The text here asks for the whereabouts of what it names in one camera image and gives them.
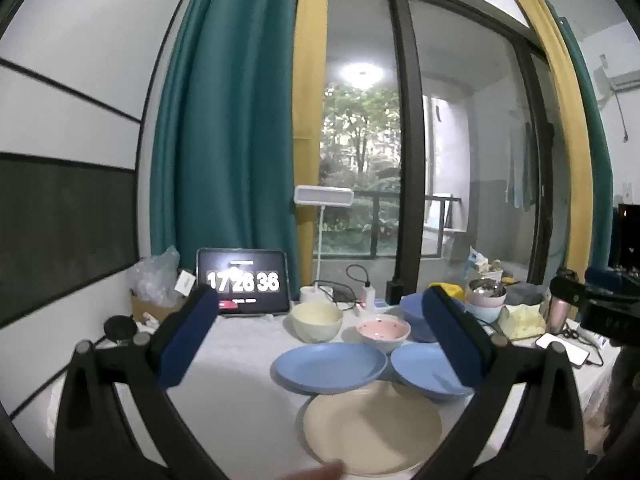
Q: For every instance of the yellow curtain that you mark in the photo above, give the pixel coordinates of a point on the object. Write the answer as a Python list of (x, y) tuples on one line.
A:
[(570, 135), (310, 85)]

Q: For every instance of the dark sliding door frame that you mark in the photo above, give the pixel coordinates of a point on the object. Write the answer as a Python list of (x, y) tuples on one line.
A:
[(407, 135)]

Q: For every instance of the brown cardboard box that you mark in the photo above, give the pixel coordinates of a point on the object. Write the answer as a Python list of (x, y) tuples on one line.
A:
[(150, 310)]

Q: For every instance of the cream bowl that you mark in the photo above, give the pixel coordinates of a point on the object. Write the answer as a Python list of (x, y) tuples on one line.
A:
[(316, 320)]

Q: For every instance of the grey cloth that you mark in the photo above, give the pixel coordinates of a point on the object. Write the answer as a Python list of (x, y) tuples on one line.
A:
[(525, 292)]

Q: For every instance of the black balcony railing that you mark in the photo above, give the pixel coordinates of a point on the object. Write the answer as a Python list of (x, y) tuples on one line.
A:
[(375, 197)]

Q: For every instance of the white power strip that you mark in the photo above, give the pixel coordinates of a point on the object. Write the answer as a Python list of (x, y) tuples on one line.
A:
[(382, 306)]

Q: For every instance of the metal thermos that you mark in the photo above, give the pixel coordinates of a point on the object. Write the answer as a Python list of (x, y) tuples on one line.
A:
[(557, 312)]

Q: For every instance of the person's left hand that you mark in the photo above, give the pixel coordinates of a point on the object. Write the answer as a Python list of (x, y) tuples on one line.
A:
[(315, 471)]

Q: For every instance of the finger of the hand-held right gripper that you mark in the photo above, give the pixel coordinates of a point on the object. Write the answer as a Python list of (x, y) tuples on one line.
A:
[(565, 287)]

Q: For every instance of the teal curtain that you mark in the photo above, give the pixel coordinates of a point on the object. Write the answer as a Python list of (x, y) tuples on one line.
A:
[(225, 135), (597, 150)]

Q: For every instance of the yellow packet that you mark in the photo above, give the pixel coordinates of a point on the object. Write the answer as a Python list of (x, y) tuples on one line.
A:
[(450, 290)]

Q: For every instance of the black power adapter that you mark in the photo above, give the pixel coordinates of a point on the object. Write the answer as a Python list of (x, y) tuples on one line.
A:
[(395, 292)]

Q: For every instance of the white desk lamp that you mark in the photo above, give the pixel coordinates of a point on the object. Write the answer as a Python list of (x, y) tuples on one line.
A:
[(322, 202)]

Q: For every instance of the pale pink stacked bowl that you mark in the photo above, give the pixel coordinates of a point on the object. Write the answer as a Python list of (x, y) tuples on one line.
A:
[(487, 301)]

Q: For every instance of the smartphone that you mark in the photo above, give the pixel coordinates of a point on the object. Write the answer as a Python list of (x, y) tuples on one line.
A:
[(562, 349)]

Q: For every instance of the cream plate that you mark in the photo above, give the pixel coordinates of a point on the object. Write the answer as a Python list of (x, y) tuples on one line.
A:
[(372, 427)]

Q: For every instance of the blue plate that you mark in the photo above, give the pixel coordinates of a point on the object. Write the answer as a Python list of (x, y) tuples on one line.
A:
[(330, 367), (425, 370)]

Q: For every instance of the snack bags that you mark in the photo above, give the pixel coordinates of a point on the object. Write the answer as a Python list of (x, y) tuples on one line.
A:
[(482, 262)]

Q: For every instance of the pink dotted bowl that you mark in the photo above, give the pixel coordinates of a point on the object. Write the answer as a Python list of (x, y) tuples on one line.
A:
[(382, 332)]

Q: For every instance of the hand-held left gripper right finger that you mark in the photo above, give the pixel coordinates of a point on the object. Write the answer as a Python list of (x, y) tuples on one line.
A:
[(452, 340)]

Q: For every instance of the white air conditioner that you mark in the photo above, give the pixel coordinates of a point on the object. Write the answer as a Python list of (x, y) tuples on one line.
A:
[(625, 82)]

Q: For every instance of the steel bowl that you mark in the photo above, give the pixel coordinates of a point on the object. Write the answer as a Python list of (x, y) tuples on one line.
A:
[(485, 288)]

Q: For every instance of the white charger plug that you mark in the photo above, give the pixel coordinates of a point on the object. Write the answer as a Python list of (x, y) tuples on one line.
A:
[(368, 297)]

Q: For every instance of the yellow tissue pack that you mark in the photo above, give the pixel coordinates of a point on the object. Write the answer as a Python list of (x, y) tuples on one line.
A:
[(522, 322)]

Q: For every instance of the white paper tag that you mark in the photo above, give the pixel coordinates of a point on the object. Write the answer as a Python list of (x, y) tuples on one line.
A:
[(186, 282)]

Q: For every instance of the clear plastic bag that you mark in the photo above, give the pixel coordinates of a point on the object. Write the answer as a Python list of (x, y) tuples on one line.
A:
[(152, 275)]

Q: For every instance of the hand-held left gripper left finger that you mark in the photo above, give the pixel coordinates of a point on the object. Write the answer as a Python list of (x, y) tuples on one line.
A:
[(187, 340)]

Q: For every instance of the black tablet with clock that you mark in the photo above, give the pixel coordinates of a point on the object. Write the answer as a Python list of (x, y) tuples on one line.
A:
[(240, 280)]

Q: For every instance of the black monitor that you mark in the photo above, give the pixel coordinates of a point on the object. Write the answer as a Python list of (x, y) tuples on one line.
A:
[(629, 235)]

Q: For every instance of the light blue stacked bowl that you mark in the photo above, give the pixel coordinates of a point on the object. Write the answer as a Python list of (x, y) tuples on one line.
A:
[(485, 314)]

